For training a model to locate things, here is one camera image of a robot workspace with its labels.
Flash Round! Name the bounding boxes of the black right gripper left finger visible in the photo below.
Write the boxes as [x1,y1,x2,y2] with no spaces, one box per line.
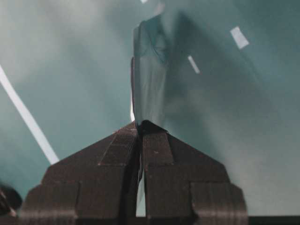
[21,123,139,225]

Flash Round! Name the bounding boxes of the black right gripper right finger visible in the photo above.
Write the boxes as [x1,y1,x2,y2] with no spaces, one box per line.
[139,120,248,225]

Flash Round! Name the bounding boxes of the teal table mat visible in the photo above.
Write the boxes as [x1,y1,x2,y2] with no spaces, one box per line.
[0,0,300,216]

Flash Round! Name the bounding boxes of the small white tape piece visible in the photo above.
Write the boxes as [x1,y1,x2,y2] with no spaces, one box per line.
[187,55,200,74]

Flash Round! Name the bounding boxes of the white tape strip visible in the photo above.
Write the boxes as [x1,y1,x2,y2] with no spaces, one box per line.
[0,67,59,165]

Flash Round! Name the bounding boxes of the white tape patch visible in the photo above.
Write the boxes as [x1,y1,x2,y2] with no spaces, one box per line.
[230,26,249,49]

